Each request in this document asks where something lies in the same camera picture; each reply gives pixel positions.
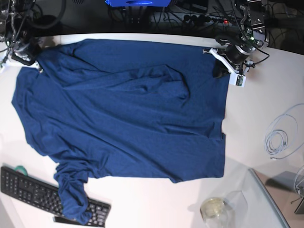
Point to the black power strip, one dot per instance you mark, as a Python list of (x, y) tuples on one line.
[(202, 19)]

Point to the blue box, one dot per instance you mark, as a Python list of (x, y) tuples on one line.
[(145, 3)]

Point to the black keyboard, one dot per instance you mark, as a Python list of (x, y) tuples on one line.
[(45, 197)]

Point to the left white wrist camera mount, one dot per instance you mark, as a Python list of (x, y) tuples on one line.
[(232, 80)]

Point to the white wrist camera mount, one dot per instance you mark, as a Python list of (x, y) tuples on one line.
[(232, 80), (13, 63)]

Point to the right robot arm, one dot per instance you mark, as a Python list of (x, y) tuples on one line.
[(19, 32)]

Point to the blue t-shirt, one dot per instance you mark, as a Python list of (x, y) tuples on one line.
[(123, 108)]

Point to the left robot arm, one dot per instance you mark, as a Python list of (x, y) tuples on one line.
[(248, 17)]

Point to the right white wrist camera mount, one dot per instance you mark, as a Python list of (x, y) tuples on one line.
[(13, 63)]

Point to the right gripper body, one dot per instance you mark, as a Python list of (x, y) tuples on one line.
[(26, 52)]

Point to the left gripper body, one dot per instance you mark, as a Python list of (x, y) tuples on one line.
[(231, 60)]

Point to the clear glass jar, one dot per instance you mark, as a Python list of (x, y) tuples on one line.
[(229, 211)]

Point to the green tape roll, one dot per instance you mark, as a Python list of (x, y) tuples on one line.
[(21, 169)]

